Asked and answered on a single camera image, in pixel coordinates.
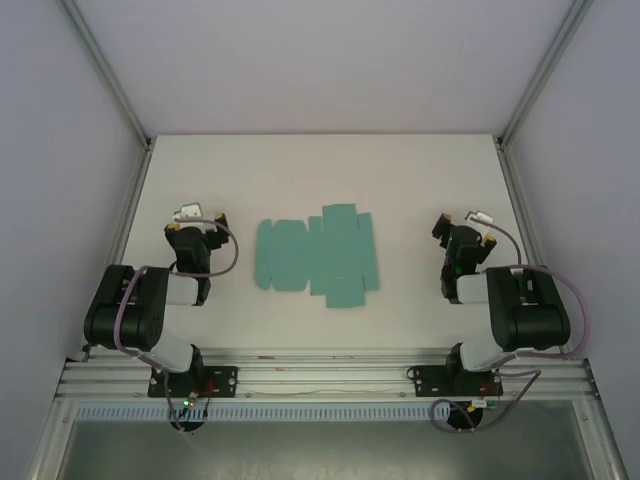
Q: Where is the teal paper box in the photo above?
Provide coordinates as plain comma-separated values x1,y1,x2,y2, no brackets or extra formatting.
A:
255,202,381,310

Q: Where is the grey metal sheet panel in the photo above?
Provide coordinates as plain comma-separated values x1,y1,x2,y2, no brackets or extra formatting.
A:
54,418,614,480

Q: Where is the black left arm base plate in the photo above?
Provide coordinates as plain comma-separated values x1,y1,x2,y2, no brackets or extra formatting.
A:
147,366,239,399

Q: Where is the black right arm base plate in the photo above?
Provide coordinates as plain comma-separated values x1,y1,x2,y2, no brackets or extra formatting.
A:
407,364,504,399

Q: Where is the aluminium frame post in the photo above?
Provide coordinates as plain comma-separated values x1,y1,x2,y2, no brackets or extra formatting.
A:
496,0,596,149
62,0,154,151

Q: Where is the round black cable grommet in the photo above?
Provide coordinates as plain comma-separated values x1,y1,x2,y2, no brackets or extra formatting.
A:
169,417,206,434
446,404,484,433

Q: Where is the aluminium mounting rail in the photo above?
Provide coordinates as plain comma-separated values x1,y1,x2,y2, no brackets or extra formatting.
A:
54,351,599,401

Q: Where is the slotted grey cable duct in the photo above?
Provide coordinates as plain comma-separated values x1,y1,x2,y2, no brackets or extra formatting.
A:
74,404,451,422

